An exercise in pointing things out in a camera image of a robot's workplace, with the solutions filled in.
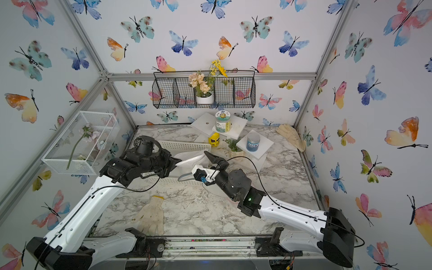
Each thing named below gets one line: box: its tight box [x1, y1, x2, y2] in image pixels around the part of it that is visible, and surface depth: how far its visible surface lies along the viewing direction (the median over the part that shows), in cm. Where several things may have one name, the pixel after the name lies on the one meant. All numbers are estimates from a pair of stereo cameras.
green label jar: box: [214, 109, 232, 133], surface depth 85 cm
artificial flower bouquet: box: [188, 59, 228, 98], surface depth 84 cm
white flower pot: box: [195, 93, 214, 105], surface depth 93 cm
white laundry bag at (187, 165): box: [169, 150, 211, 173], surface depth 67 cm
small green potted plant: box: [222, 137, 244, 158], surface depth 100 cm
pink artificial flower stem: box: [65, 125, 92, 171], surface depth 75 cm
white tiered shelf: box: [190, 112, 275, 172], surface depth 93 cm
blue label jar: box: [246, 132, 261, 152], surface depth 86 cm
